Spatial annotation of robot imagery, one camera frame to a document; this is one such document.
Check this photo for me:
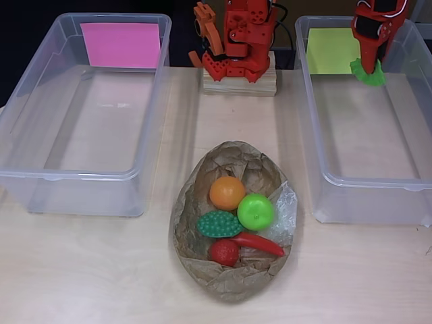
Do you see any light green toy lettuce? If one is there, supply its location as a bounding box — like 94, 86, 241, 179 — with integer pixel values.
349, 57, 387, 87

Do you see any light green toy apple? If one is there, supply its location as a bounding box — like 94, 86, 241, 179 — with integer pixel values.
236, 194, 275, 232

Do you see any orange toy fruit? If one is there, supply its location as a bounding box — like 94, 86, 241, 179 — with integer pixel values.
209, 175, 246, 211

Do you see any red toy chili pepper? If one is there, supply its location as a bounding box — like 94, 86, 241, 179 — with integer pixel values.
229, 232, 286, 257

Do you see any dark green bumpy toy vegetable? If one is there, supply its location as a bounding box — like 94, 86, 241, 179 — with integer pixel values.
196, 210, 243, 239

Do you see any red toy strawberry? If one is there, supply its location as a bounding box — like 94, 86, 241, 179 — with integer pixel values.
207, 238, 240, 268

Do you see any clear plastic bin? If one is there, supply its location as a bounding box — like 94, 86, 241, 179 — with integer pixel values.
294, 15, 432, 226
0, 12, 173, 219

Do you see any yellow paper note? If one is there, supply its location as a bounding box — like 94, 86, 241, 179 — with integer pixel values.
306, 27, 364, 75

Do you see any wooden base block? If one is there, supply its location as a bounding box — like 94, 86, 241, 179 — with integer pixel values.
202, 50, 277, 98

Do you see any pink paper note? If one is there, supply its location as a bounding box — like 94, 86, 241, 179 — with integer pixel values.
80, 22, 161, 70

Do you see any crumpled brown paper bag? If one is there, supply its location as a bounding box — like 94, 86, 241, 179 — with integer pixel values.
168, 140, 300, 304

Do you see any black power cable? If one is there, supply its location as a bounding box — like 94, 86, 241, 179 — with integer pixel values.
273, 3, 295, 51

